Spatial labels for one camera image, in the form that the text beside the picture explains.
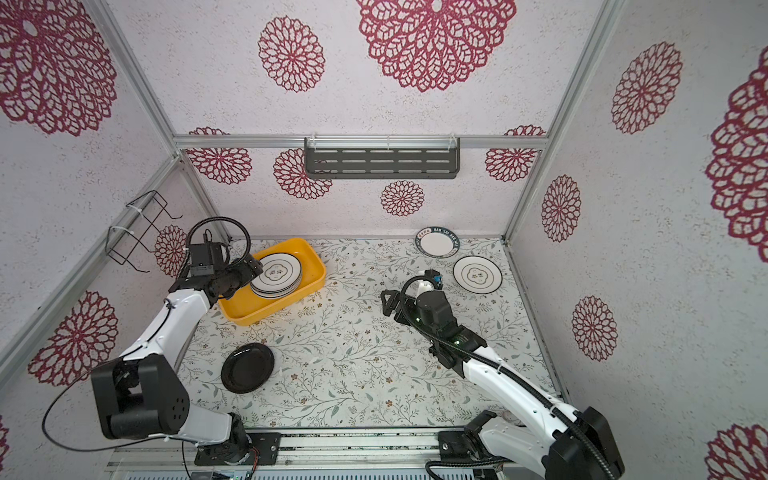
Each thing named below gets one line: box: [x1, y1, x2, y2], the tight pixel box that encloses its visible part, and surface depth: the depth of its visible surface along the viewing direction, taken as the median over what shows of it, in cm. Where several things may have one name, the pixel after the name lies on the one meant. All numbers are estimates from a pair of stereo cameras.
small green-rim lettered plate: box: [415, 226, 461, 259], surface depth 123 cm
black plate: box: [220, 342, 275, 394], surface depth 87 cm
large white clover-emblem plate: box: [250, 253, 302, 299], surface depth 105 cm
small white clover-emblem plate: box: [452, 256, 503, 295], surface depth 112 cm
